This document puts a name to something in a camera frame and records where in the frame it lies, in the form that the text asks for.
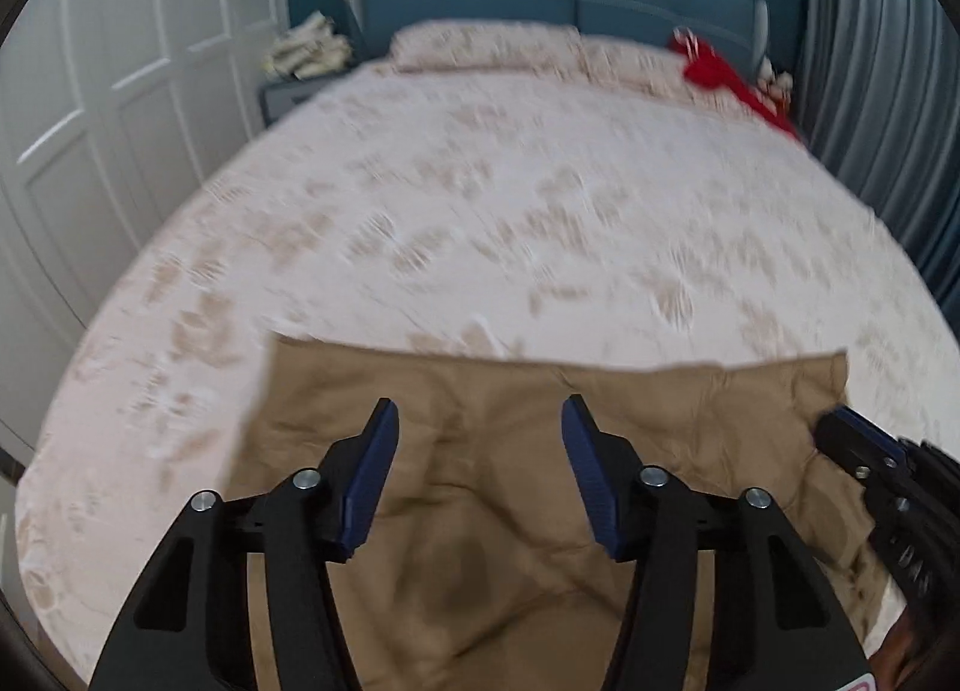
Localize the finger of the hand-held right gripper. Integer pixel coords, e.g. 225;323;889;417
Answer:
829;406;908;467
814;415;878;483

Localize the bed with floral bedspread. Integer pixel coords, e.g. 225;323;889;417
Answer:
15;19;960;691

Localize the pile of pale clothes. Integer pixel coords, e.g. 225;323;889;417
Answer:
262;11;355;81

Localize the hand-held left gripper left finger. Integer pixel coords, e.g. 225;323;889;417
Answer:
90;398;400;691

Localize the white wardrobe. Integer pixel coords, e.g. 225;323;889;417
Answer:
0;0;292;452

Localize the tan quilted jacket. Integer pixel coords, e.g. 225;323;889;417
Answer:
225;333;890;691

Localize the grey curtain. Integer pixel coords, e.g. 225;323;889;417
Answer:
793;0;960;343

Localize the red cloth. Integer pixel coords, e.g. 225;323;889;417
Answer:
666;26;805;143

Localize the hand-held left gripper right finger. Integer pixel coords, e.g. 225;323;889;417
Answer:
561;394;863;691

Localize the grey nightstand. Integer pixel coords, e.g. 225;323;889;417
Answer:
259;74;335;131

